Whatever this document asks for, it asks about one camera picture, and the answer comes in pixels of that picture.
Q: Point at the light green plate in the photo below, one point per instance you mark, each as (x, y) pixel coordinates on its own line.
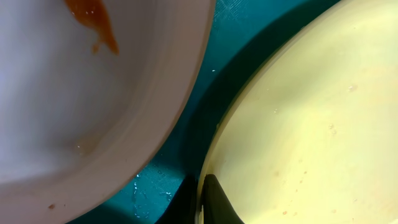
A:
(313, 136)

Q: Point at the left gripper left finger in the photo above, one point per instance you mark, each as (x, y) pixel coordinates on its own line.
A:
(182, 207)

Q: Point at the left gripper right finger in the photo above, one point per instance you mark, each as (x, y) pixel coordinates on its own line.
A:
(217, 209)

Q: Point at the white plate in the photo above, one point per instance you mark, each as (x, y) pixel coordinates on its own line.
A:
(76, 125)

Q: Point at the teal plastic tray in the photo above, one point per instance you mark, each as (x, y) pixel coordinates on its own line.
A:
(243, 35)

